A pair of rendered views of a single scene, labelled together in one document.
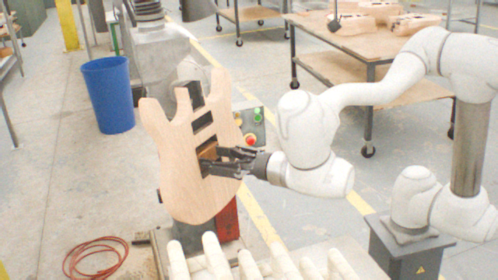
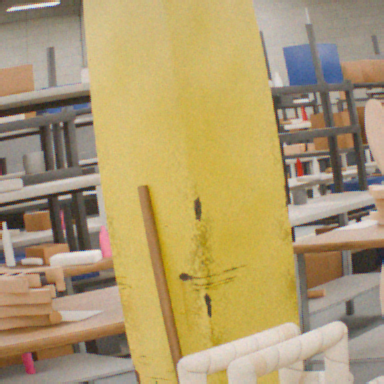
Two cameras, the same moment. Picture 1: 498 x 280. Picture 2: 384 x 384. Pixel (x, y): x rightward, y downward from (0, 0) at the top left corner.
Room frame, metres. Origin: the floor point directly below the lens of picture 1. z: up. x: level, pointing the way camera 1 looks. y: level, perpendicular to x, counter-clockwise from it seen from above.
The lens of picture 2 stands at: (0.03, -0.98, 1.46)
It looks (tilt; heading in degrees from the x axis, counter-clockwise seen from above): 3 degrees down; 62
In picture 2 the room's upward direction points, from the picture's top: 8 degrees counter-clockwise
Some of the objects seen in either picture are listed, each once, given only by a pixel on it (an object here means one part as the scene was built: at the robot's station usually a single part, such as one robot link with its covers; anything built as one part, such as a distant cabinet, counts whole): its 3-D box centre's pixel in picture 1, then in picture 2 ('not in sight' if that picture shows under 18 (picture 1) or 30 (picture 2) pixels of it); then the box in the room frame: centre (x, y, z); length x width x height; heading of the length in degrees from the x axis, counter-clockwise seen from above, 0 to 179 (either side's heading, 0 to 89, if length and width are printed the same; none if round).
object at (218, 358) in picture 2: (180, 271); (242, 351); (0.67, 0.16, 1.20); 0.20 x 0.03 x 0.03; 15
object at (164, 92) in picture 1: (173, 78); not in sight; (1.82, 0.28, 1.25); 0.41 x 0.27 x 0.26; 16
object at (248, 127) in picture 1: (235, 127); not in sight; (1.80, 0.03, 0.99); 0.24 x 0.21 x 0.26; 16
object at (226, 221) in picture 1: (221, 202); not in sight; (1.93, 0.15, 0.49); 0.25 x 0.12 x 0.37; 16
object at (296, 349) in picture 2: (218, 261); (291, 351); (0.69, 0.08, 1.20); 0.20 x 0.03 x 0.03; 15
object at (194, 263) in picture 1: (194, 264); (319, 382); (0.77, 0.14, 1.12); 0.11 x 0.03 x 0.03; 106
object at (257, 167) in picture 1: (257, 165); not in sight; (0.98, -0.03, 1.26); 0.09 x 0.08 x 0.07; 55
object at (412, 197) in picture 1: (415, 194); not in sight; (1.31, -0.64, 0.87); 0.18 x 0.16 x 0.22; 40
